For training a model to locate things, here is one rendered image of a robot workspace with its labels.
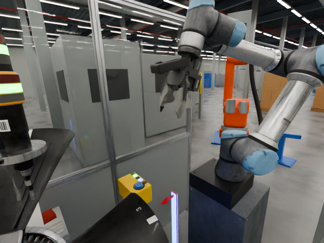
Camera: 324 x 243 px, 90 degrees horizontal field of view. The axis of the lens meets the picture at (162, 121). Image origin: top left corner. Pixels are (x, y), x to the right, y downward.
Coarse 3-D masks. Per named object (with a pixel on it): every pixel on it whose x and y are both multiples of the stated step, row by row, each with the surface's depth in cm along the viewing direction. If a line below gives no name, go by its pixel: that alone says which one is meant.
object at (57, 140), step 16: (48, 128) 43; (48, 144) 40; (64, 144) 41; (48, 160) 38; (0, 176) 38; (16, 176) 37; (32, 176) 36; (48, 176) 36; (0, 192) 36; (16, 192) 35; (0, 208) 35; (16, 208) 34; (32, 208) 33; (0, 224) 34; (16, 224) 32
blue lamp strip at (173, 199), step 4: (172, 192) 56; (172, 200) 56; (172, 204) 57; (172, 208) 57; (172, 212) 58; (172, 216) 58; (172, 220) 59; (172, 224) 59; (172, 228) 60; (172, 232) 60; (172, 236) 61; (172, 240) 61
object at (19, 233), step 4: (12, 232) 32; (16, 232) 32; (20, 232) 32; (0, 236) 33; (4, 236) 33; (8, 236) 32; (12, 236) 32; (16, 236) 32; (20, 236) 32; (0, 240) 33; (4, 240) 32; (8, 240) 32; (12, 240) 32; (16, 240) 31; (20, 240) 31
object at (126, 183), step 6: (120, 180) 82; (126, 180) 82; (132, 180) 82; (144, 180) 81; (120, 186) 82; (126, 186) 77; (132, 186) 77; (144, 186) 77; (150, 186) 78; (120, 192) 84; (126, 192) 77; (138, 192) 73; (144, 192) 76; (150, 192) 78; (144, 198) 76; (150, 198) 79
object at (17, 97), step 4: (0, 96) 22; (4, 96) 22; (8, 96) 23; (12, 96) 23; (16, 96) 23; (20, 96) 24; (0, 100) 22; (4, 100) 22; (8, 100) 23; (12, 100) 23; (16, 100) 23; (20, 100) 24
